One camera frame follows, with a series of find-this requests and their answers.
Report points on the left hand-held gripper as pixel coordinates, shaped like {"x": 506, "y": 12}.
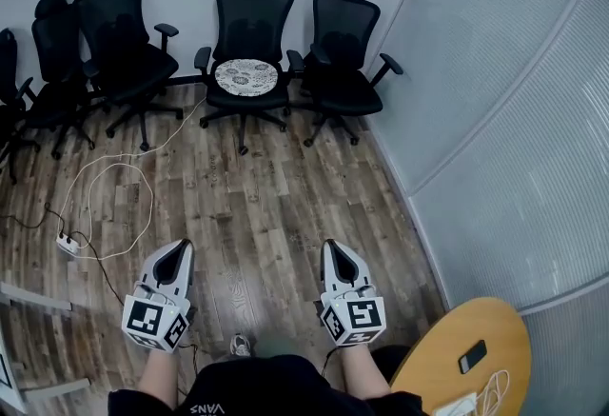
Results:
{"x": 154, "y": 316}

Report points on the black chair with tilted headrest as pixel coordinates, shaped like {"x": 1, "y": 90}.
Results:
{"x": 345, "y": 28}

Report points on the round floral white cushion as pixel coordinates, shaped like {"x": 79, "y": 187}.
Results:
{"x": 245, "y": 77}

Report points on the person's right forearm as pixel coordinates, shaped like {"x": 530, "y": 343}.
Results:
{"x": 364, "y": 371}

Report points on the white desk frame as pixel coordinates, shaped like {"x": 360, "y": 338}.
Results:
{"x": 47, "y": 390}

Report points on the round wooden table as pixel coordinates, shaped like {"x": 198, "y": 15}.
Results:
{"x": 438, "y": 357}

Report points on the person's left forearm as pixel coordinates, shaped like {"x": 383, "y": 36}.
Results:
{"x": 159, "y": 376}

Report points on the white power strip with plugs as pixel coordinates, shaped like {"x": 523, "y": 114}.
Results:
{"x": 68, "y": 243}

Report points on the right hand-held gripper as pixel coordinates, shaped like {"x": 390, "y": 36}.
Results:
{"x": 364, "y": 316}

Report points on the black mesh office chair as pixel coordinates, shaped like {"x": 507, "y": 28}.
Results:
{"x": 116, "y": 24}
{"x": 252, "y": 14}
{"x": 8, "y": 66}
{"x": 57, "y": 43}

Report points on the person's green trousers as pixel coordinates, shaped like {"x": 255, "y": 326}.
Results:
{"x": 269, "y": 350}

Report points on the person's left shoe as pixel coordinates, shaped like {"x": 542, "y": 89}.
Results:
{"x": 240, "y": 346}

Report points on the black smartphone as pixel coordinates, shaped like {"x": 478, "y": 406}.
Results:
{"x": 472, "y": 357}

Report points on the person's black shirt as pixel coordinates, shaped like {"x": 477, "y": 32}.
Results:
{"x": 257, "y": 388}

